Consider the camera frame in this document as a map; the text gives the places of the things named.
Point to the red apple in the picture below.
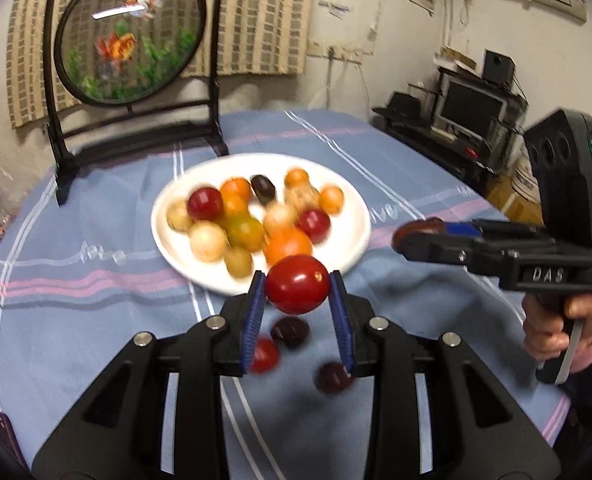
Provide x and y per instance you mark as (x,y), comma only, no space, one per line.
(314,225)

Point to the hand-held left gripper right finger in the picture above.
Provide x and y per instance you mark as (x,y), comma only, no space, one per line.
(341,330)

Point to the blue striped tablecloth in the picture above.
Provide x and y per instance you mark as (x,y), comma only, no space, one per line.
(101,310)

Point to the small cream round fruit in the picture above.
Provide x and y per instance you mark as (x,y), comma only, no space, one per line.
(208,240)

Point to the small red tomato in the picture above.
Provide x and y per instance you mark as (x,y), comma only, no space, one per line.
(268,355)
(297,284)

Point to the white plate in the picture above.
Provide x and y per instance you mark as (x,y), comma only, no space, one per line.
(346,210)

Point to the white bucket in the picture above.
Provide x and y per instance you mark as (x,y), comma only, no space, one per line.
(526,182)

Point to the person's right hand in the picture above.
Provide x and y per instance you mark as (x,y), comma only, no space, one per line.
(546,330)

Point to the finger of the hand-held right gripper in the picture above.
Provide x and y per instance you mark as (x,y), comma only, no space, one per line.
(463,230)
(436,249)

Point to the white power strip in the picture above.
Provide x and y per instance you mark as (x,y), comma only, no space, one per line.
(346,52)

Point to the checked beige curtain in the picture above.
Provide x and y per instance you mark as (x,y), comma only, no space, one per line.
(261,20)

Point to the green yellow tomato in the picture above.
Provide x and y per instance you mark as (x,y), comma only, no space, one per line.
(246,232)

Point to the small yellow green fruit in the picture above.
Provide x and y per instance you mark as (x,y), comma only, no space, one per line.
(237,261)

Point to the black speaker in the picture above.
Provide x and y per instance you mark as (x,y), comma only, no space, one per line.
(498,66)

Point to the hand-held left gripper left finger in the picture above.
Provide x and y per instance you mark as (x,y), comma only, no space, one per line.
(253,325)

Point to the computer monitor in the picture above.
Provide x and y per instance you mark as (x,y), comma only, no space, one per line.
(471,107)

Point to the pale yellow round fruit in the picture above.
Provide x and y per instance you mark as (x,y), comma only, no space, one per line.
(178,215)

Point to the large bumpy mandarin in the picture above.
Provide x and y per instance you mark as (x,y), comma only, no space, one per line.
(288,245)

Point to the orange tomato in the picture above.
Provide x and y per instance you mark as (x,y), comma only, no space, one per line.
(331,199)
(296,178)

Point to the round embroidered screen black stand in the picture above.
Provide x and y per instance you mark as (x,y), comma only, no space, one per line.
(126,35)

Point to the dark purple passion fruit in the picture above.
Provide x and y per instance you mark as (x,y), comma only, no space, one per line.
(263,186)

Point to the dark purple plum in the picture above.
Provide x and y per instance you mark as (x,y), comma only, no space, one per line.
(290,332)

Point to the dark red plum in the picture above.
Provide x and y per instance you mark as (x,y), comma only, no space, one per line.
(331,380)

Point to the brown date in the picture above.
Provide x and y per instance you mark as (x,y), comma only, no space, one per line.
(418,227)

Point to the black hat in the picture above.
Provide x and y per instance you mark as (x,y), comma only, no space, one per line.
(403,105)

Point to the purple streaked pepino melon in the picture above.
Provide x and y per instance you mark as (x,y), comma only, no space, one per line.
(301,196)

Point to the small mandarin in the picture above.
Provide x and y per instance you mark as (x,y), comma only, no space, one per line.
(236,189)

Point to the smooth orange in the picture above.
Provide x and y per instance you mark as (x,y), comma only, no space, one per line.
(234,206)

